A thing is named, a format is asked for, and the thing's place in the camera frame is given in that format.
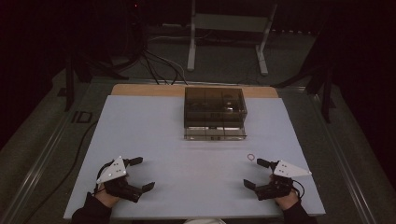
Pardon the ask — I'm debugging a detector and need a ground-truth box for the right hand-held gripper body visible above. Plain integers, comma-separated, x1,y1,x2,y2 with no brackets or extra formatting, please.
254,160,313,202

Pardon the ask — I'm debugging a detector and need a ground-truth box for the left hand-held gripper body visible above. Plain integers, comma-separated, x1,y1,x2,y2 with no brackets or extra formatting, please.
96,156,144,203

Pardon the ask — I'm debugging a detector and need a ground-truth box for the person's left hand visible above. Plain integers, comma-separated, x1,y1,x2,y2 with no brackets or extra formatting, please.
94,186,122,209

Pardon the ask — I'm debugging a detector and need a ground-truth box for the person's right hand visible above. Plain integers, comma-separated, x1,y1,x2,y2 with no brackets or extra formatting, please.
273,189,301,211

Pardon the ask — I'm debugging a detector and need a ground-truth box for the white table mat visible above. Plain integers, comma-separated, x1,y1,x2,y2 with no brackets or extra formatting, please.
63,94,327,220

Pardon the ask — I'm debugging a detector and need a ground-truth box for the clear plastic drawer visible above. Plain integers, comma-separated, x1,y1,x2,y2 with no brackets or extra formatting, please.
183,125,248,142

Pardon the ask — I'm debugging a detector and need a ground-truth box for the smoked transparent drawer box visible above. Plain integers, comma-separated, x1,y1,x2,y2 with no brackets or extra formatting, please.
183,86,248,130

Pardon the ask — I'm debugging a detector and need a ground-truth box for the black tripod stand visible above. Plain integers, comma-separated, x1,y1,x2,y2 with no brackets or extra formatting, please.
272,60,339,124
63,50,130,112

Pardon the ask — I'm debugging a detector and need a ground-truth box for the white metal stand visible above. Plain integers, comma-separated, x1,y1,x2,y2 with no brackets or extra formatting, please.
186,0,278,77

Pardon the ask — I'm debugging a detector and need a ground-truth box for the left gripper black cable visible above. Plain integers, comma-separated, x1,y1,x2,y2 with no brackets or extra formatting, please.
93,161,116,194

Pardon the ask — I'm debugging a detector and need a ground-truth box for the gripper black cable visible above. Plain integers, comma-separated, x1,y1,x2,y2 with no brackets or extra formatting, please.
291,178,306,200
93,161,116,194

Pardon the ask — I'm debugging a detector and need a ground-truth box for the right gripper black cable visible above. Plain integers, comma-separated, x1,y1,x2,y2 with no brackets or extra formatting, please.
291,178,306,200

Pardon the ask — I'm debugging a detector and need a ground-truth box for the long black floor cable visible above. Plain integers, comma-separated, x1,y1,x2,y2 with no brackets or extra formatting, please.
21,120,99,220

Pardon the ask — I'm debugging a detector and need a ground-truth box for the metal floor rail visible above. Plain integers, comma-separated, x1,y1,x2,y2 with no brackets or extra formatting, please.
0,81,94,224
306,88,379,224

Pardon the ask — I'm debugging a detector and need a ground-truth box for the black floor cable bundle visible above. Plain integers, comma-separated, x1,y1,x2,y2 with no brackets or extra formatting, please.
136,46,189,86

